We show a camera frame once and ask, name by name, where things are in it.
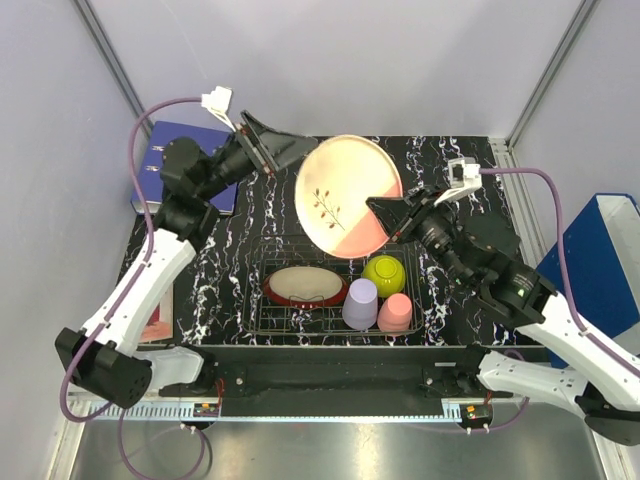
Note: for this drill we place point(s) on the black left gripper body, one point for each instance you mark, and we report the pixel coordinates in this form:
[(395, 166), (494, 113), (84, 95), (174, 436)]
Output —
[(263, 157)]

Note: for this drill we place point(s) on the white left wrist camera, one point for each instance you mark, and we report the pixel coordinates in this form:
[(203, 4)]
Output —
[(217, 103)]

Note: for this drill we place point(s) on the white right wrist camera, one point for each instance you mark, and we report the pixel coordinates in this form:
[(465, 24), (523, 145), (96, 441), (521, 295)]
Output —
[(464, 179)]

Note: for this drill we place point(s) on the red oval baking dish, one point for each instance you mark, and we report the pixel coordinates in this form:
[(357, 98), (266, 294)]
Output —
[(305, 287)]

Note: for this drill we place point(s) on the lavender plastic cup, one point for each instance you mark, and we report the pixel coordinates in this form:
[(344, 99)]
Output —
[(360, 308)]

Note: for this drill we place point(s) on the yellow-green bowl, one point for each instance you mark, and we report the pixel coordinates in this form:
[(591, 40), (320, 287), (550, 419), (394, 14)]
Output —
[(387, 273)]

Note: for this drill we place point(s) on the wire dish rack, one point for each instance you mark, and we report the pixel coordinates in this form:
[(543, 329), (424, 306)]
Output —
[(261, 316)]

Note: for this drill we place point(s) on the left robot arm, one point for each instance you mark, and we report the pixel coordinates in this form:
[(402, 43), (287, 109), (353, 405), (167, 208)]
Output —
[(102, 357)]

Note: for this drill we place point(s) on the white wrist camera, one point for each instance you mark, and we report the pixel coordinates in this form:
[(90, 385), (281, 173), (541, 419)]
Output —
[(217, 103), (464, 179)]

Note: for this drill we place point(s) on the red picture book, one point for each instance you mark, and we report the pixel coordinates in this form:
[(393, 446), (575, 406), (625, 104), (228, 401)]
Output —
[(159, 327)]

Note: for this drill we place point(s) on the blue storage box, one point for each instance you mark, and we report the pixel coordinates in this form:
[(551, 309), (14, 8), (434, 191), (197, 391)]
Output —
[(602, 256)]

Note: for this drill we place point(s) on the cream and pink plate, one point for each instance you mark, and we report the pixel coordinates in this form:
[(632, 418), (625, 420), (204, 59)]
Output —
[(332, 186)]

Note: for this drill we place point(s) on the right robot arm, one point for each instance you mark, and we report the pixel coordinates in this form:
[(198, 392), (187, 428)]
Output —
[(600, 384)]

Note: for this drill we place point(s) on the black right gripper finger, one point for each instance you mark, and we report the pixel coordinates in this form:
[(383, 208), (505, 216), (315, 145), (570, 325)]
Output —
[(393, 214), (419, 193)]

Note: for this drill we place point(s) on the pink plastic cup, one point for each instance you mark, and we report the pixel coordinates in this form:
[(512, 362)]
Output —
[(395, 313)]

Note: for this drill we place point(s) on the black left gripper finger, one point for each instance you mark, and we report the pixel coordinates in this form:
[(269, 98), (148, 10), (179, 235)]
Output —
[(259, 134), (286, 149)]

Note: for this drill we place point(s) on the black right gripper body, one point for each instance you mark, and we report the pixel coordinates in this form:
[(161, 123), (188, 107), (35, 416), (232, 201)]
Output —
[(428, 207)]

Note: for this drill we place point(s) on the blue ring binder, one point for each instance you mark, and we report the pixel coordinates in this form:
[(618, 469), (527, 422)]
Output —
[(169, 159)]

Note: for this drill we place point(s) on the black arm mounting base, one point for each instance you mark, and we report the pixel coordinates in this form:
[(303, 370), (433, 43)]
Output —
[(319, 381)]

